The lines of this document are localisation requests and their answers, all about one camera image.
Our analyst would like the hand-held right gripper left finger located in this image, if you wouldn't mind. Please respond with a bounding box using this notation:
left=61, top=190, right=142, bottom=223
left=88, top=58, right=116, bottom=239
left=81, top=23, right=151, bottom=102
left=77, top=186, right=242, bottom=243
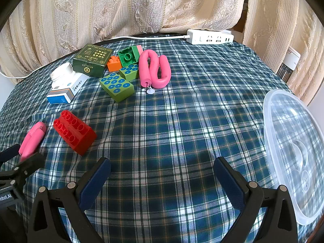
left=27, top=157, right=112, bottom=243

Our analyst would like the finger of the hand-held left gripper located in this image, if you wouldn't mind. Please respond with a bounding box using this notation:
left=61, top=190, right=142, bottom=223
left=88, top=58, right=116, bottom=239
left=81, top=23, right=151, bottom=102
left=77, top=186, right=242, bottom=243
left=0, top=152, right=46, bottom=190
left=0, top=144, right=21, bottom=167

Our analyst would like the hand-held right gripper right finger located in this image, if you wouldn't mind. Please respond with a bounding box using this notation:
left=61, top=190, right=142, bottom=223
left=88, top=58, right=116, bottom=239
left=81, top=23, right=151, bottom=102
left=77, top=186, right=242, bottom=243
left=213, top=156, right=299, bottom=243

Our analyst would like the short pink foam roller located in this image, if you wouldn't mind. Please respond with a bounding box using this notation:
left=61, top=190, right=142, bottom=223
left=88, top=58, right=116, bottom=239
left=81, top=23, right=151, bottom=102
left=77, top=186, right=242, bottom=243
left=18, top=121, right=47, bottom=162

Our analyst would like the red building block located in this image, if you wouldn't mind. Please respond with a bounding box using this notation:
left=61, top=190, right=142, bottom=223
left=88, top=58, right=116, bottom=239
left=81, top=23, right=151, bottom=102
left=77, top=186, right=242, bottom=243
left=53, top=110, right=98, bottom=156

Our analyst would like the clear plastic basin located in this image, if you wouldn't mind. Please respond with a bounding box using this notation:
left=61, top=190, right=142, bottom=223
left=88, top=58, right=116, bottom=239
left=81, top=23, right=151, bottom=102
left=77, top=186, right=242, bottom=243
left=263, top=89, right=324, bottom=226

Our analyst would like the white and blue medicine box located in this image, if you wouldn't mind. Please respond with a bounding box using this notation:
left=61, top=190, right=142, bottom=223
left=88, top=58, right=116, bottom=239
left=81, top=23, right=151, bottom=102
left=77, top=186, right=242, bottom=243
left=46, top=73, right=90, bottom=104

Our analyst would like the white medicine bottle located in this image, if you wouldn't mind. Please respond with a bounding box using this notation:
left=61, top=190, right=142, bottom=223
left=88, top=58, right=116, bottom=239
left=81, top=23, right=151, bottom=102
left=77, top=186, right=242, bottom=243
left=50, top=62, right=77, bottom=90

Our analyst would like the large green dotted block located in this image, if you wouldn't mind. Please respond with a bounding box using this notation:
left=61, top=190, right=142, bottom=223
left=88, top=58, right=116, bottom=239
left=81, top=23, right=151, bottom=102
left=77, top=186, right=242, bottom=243
left=99, top=72, right=135, bottom=103

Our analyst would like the small green dotted block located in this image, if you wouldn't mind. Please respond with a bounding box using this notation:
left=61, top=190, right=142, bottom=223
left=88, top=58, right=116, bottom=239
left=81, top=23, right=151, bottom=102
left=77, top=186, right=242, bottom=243
left=119, top=63, right=140, bottom=80

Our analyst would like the orange building block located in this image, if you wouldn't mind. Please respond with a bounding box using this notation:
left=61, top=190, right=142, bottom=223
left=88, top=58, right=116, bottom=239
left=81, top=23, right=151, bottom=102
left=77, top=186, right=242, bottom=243
left=107, top=56, right=122, bottom=72

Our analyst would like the long pink foam roller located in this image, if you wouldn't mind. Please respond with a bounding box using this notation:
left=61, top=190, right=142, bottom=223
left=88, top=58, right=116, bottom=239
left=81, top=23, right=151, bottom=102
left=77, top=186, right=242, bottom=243
left=138, top=50, right=171, bottom=95

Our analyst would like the blue plaid tablecloth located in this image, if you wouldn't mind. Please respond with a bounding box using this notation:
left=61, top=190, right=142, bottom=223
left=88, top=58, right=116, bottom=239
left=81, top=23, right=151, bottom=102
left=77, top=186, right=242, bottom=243
left=0, top=32, right=324, bottom=243

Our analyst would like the dark green box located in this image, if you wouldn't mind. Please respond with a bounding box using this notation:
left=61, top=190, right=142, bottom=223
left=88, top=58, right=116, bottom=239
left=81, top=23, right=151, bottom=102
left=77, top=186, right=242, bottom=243
left=72, top=44, right=113, bottom=78

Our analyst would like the plain green building block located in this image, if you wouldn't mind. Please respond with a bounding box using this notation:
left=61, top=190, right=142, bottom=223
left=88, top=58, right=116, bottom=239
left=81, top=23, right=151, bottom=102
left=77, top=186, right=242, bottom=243
left=118, top=46, right=140, bottom=67

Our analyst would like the white tower heater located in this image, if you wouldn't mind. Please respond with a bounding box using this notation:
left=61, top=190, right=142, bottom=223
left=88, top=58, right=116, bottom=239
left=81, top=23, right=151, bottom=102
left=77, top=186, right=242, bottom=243
left=276, top=46, right=302, bottom=83

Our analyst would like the white power strip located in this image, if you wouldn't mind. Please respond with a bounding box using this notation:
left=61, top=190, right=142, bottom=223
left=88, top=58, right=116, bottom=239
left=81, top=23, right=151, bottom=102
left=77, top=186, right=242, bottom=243
left=187, top=29, right=234, bottom=45

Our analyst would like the brown wooden window sill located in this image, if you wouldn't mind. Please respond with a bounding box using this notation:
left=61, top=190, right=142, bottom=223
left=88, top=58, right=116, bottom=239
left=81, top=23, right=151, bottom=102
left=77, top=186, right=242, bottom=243
left=231, top=2, right=250, bottom=34

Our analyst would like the cream patterned curtain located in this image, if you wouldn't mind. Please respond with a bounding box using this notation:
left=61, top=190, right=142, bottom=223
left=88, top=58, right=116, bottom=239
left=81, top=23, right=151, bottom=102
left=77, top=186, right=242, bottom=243
left=242, top=0, right=324, bottom=107
left=0, top=0, right=248, bottom=83

